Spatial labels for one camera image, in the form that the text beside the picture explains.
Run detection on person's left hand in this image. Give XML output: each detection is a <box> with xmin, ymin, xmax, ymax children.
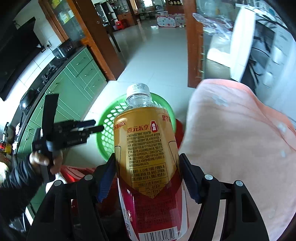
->
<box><xmin>29</xmin><ymin>148</ymin><xmax>63</xmax><ymax>175</ymax></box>

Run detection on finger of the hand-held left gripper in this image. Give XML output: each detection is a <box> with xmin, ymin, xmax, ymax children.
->
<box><xmin>76</xmin><ymin>126</ymin><xmax>105</xmax><ymax>138</ymax></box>
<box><xmin>74</xmin><ymin>119</ymin><xmax>96</xmax><ymax>129</ymax></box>

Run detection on red gold drink bottle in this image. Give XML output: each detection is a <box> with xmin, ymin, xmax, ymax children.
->
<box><xmin>114</xmin><ymin>83</ymin><xmax>190</xmax><ymax>241</ymax></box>

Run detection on white microwave oven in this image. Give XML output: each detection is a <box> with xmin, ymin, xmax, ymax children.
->
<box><xmin>229</xmin><ymin>6</ymin><xmax>296</xmax><ymax>109</ymax></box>

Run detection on green base cabinets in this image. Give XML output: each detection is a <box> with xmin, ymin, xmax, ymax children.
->
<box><xmin>17</xmin><ymin>46</ymin><xmax>108</xmax><ymax>160</ymax></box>

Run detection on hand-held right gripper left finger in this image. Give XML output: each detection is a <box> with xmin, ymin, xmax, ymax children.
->
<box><xmin>26</xmin><ymin>153</ymin><xmax>117</xmax><ymax>241</ymax></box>

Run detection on black range hood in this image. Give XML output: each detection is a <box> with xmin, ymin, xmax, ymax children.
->
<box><xmin>0</xmin><ymin>16</ymin><xmax>40</xmax><ymax>101</ymax></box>

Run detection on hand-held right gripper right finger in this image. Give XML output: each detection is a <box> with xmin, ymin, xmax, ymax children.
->
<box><xmin>178</xmin><ymin>153</ymin><xmax>270</xmax><ymax>241</ymax></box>

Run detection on wooden glass door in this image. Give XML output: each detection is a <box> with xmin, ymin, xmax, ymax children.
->
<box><xmin>38</xmin><ymin>0</ymin><xmax>126</xmax><ymax>81</ymax></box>

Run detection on person's left forearm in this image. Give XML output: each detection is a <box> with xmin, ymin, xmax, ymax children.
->
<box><xmin>0</xmin><ymin>160</ymin><xmax>47</xmax><ymax>220</ymax></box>

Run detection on wooden door frame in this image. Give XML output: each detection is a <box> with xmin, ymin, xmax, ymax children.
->
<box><xmin>183</xmin><ymin>0</ymin><xmax>205</xmax><ymax>88</ymax></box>

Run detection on green plastic mesh basket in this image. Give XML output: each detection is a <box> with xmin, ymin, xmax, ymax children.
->
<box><xmin>96</xmin><ymin>92</ymin><xmax>177</xmax><ymax>163</ymax></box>

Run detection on red plastic stool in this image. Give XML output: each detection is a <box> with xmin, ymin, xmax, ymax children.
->
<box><xmin>60</xmin><ymin>118</ymin><xmax>185</xmax><ymax>223</ymax></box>

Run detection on pink printed blanket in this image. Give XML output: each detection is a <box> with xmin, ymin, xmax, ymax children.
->
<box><xmin>178</xmin><ymin>79</ymin><xmax>296</xmax><ymax>241</ymax></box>

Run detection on black countertop appliance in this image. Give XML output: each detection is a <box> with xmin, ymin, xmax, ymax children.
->
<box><xmin>52</xmin><ymin>39</ymin><xmax>75</xmax><ymax>59</ymax></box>

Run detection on clear plastic bag of rice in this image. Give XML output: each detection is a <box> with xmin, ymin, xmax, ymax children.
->
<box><xmin>192</xmin><ymin>11</ymin><xmax>236</xmax><ymax>61</ymax></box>

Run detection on black pan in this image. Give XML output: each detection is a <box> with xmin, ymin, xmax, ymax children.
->
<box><xmin>20</xmin><ymin>88</ymin><xmax>41</xmax><ymax>115</ymax></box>

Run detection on black gas stove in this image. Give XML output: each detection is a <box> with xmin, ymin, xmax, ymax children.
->
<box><xmin>40</xmin><ymin>65</ymin><xmax>58</xmax><ymax>84</ymax></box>

